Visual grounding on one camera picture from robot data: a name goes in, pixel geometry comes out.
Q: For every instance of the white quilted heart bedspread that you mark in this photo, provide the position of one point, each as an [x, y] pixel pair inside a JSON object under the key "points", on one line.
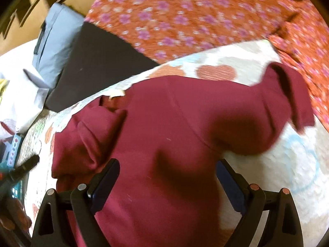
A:
{"points": [[298, 162]]}

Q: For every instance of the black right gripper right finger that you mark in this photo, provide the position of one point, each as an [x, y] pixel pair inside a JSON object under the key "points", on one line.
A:
{"points": [[282, 227]]}

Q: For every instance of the teal box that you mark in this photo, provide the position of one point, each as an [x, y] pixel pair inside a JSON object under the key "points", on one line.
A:
{"points": [[17, 190]]}

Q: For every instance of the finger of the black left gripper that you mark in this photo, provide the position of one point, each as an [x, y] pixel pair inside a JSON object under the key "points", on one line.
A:
{"points": [[14, 176]]}

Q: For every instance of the dark red knit shirt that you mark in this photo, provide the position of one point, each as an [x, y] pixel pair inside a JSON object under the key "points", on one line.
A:
{"points": [[168, 134]]}

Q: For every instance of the wooden bed headboard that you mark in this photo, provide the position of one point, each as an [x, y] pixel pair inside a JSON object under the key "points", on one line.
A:
{"points": [[22, 19]]}

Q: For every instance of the orange floral fabric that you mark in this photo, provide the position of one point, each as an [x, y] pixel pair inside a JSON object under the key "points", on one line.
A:
{"points": [[164, 30]]}

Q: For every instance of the black cushion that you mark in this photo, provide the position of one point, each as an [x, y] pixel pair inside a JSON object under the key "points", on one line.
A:
{"points": [[98, 60]]}

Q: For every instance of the yellow plastic bag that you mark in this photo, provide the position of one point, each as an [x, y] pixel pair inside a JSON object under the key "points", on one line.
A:
{"points": [[3, 85]]}

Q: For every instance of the colourful dotted box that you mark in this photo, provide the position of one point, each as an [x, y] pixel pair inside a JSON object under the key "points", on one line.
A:
{"points": [[14, 150]]}

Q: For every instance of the grey fabric bag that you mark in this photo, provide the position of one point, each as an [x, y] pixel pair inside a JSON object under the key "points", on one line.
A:
{"points": [[55, 41]]}

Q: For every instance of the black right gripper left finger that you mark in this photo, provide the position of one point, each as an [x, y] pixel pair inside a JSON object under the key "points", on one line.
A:
{"points": [[52, 227]]}

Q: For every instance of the person's left hand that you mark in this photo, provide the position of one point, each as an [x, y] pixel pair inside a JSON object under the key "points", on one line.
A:
{"points": [[13, 213]]}

